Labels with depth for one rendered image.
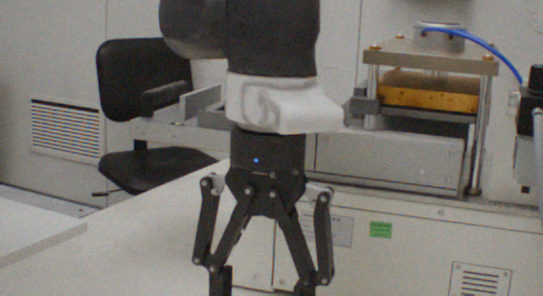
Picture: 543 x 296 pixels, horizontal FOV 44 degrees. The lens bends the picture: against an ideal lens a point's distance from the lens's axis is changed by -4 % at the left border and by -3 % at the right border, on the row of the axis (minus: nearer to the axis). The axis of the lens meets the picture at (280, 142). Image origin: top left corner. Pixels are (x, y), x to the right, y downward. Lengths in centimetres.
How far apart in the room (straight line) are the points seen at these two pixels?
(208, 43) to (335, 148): 32
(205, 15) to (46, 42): 283
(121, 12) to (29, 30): 59
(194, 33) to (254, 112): 10
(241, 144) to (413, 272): 38
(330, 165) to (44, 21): 266
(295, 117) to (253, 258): 44
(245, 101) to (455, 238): 40
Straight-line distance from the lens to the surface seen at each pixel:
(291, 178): 68
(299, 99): 62
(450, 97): 96
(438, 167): 91
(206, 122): 105
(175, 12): 70
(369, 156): 92
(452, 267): 95
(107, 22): 320
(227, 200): 142
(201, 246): 73
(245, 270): 102
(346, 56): 262
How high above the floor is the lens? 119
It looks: 13 degrees down
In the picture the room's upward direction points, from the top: 3 degrees clockwise
